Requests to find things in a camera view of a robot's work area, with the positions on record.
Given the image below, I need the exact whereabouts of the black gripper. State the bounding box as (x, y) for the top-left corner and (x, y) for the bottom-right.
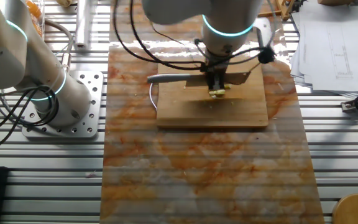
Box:
(204, 56), (230, 90)

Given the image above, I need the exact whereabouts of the pale green scallion piece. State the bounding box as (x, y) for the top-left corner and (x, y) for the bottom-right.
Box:
(208, 88), (226, 98)

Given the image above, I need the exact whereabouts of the steel cleaver knife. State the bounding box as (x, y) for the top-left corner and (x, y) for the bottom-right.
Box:
(147, 71), (252, 87)

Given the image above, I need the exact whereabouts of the wooden cutting board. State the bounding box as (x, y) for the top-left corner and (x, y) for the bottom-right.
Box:
(149, 57), (269, 129)

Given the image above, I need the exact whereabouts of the orange white marbled mat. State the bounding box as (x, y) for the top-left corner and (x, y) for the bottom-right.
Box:
(99, 0), (326, 224)

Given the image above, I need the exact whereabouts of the wooden peg rack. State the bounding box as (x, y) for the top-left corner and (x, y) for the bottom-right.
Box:
(257, 0), (293, 20)

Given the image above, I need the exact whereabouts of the stack of white papers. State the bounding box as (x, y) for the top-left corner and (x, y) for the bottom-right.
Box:
(289, 2), (358, 94)

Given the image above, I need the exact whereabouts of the white plastic wrap roll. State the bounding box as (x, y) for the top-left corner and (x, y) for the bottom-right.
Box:
(74, 0), (92, 50)

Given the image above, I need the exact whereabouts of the orange fruit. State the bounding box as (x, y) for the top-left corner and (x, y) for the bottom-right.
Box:
(26, 0), (42, 19)
(32, 20), (44, 35)

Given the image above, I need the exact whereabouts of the clear plastic fruit pack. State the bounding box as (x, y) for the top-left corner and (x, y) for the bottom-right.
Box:
(25, 0), (45, 37)

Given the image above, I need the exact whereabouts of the round wooden disc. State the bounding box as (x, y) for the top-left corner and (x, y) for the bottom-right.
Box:
(332, 193), (358, 224)

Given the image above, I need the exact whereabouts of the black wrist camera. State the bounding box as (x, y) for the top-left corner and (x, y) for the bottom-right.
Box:
(257, 46), (276, 65)

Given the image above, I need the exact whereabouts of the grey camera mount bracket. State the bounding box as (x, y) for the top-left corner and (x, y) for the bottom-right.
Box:
(253, 17), (273, 48)

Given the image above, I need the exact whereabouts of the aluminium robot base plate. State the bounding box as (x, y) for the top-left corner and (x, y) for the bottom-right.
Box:
(22, 70), (104, 139)

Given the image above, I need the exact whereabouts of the black cable loop bundle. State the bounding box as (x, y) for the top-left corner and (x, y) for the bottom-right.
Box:
(0, 85), (60, 153)

